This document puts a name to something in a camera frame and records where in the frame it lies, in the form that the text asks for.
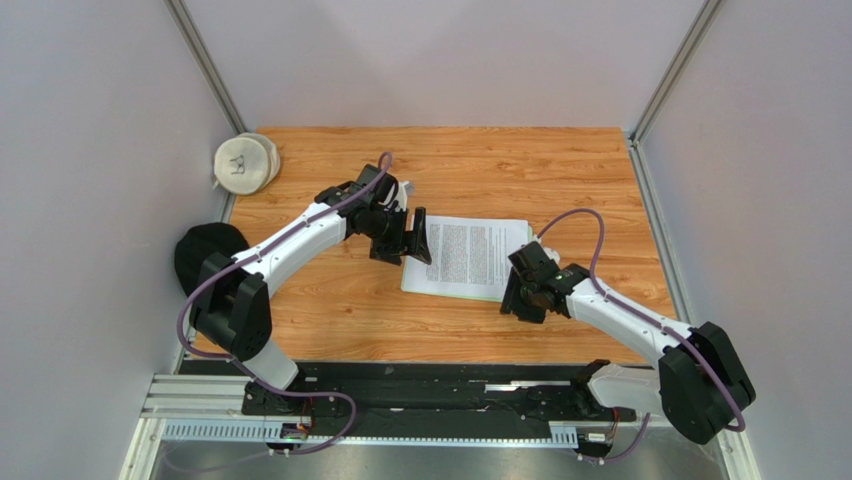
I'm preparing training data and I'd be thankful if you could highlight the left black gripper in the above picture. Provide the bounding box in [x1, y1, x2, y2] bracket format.
[364, 206, 431, 266]

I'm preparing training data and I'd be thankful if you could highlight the text-filled paper sheet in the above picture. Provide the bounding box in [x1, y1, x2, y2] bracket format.
[401, 214, 532, 302]

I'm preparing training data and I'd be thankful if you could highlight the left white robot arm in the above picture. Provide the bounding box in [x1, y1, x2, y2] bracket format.
[179, 152, 432, 391]

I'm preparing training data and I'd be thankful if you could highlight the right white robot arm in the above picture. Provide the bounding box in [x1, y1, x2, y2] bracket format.
[500, 241, 756, 445]

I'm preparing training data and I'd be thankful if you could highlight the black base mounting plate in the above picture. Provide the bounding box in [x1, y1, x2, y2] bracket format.
[241, 362, 638, 440]

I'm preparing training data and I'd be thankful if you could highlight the cream round zip pouch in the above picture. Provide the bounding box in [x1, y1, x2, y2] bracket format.
[213, 133, 281, 196]

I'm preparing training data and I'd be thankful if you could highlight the black NY baseball cap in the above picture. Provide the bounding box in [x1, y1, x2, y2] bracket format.
[173, 222, 249, 296]

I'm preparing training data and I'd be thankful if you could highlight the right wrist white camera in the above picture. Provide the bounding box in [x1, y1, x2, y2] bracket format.
[542, 247, 561, 264]

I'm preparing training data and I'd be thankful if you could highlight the aluminium front rail frame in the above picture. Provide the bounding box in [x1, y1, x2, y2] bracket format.
[120, 361, 760, 479]

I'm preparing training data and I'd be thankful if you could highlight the left aluminium corner post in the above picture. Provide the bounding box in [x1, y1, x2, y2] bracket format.
[164, 0, 249, 134]

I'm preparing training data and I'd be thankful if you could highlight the aluminium corner post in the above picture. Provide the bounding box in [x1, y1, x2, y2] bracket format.
[629, 0, 725, 145]
[164, 0, 249, 134]

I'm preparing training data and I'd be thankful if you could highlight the right aluminium corner post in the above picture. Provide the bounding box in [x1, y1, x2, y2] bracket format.
[629, 0, 725, 145]

